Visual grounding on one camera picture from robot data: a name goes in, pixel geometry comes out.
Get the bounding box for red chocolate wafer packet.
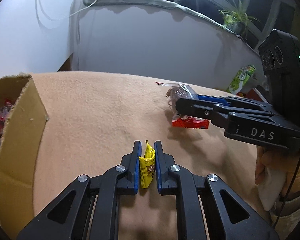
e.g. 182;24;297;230
172;116;210;129

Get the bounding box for clear bag of dates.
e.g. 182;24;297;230
156;82;198;121

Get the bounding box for yellow snack packet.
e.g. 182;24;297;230
139;140;155;189

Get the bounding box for person's right hand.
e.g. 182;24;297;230
255;146;300;200

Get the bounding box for potted green plant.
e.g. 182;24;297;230
219;0;260;36

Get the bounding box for brown cardboard box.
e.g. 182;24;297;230
0;75;48;239

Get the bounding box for beige table cloth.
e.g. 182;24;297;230
33;72;271;222

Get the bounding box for grey window sill cloth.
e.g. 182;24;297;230
82;0;242;38

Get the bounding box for black camera module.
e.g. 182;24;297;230
258;29;300;100

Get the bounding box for white charging cable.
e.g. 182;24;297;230
34;0;102;22

